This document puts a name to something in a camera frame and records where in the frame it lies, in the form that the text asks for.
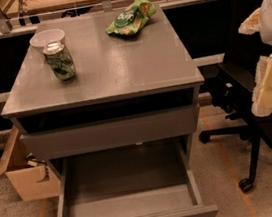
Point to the closed grey top drawer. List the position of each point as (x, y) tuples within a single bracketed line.
[(91, 137)]

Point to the cardboard box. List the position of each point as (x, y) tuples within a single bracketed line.
[(32, 180)]

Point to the black office chair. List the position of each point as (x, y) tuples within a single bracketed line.
[(232, 87)]

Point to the green snack bag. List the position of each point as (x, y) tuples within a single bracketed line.
[(132, 19)]

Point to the grey drawer cabinet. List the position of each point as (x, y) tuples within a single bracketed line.
[(117, 77)]

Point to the grey drawer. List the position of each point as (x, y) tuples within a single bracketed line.
[(148, 180), (91, 137)]

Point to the glass jar with green contents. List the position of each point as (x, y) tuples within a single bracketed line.
[(59, 60)]

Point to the white bowl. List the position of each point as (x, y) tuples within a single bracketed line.
[(40, 39)]

